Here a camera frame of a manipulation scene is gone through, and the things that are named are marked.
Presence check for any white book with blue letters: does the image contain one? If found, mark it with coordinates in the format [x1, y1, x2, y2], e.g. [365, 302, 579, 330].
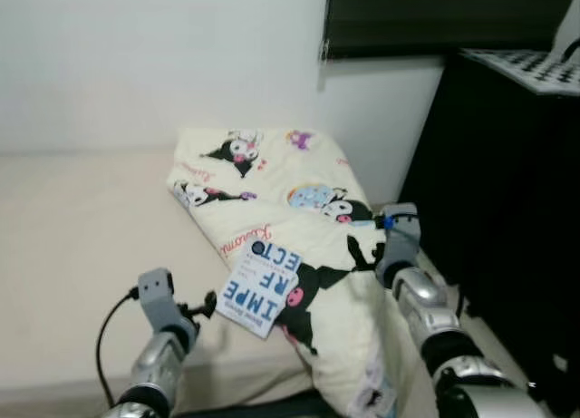
[217, 239, 302, 339]

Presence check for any teal bed base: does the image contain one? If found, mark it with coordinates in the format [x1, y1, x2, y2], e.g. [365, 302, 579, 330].
[172, 395, 327, 418]

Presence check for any cream cartoon print blanket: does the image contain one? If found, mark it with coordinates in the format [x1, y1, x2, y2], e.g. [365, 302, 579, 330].
[166, 126, 427, 418]

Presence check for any beige sheeted mattress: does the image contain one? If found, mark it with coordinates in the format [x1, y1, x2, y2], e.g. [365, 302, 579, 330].
[0, 146, 454, 414]

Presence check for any black cabinet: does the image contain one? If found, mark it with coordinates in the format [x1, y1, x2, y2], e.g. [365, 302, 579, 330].
[399, 51, 580, 414]

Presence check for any dark window blind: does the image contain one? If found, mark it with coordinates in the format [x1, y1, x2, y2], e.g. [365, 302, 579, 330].
[322, 0, 580, 61]

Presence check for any black white checkerboard sheet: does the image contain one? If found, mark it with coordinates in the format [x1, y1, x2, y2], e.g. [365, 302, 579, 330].
[460, 48, 580, 97]

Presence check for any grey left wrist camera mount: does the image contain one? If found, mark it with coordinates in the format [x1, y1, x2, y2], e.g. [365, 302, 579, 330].
[136, 267, 196, 333]

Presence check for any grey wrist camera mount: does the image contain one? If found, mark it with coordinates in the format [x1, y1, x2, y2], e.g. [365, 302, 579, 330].
[136, 267, 196, 333]
[376, 203, 422, 287]

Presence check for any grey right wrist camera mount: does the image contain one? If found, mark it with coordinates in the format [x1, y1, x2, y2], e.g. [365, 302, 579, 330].
[376, 203, 422, 287]

